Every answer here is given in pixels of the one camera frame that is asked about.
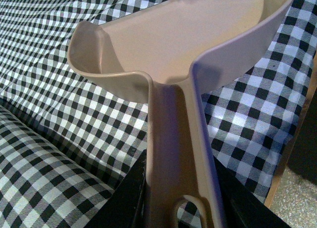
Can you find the beige plastic dustpan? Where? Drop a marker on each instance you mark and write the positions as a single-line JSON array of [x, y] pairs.
[[167, 56]]

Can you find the checkered pillow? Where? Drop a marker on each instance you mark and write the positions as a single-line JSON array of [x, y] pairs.
[[40, 187]]

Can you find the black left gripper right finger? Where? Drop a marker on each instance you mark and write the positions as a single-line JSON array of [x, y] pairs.
[[242, 208]]

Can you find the black white checkered bedsheet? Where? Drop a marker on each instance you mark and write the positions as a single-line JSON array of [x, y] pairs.
[[248, 120]]

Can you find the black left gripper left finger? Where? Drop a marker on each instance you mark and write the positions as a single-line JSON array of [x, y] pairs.
[[124, 209]]

